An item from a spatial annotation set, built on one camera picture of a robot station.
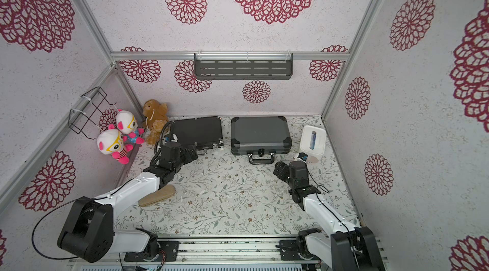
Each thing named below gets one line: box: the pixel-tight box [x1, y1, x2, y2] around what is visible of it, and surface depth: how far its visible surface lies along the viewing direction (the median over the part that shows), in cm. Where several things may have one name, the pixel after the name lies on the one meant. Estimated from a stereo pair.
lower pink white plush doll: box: [96, 123, 134, 165], surface depth 87 cm
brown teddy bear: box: [142, 99, 171, 145], surface depth 112 cm
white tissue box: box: [299, 125, 327, 156], surface depth 102 cm
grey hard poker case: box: [230, 115, 293, 165], surface depth 102 cm
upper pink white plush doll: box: [115, 108, 145, 145], surface depth 96 cm
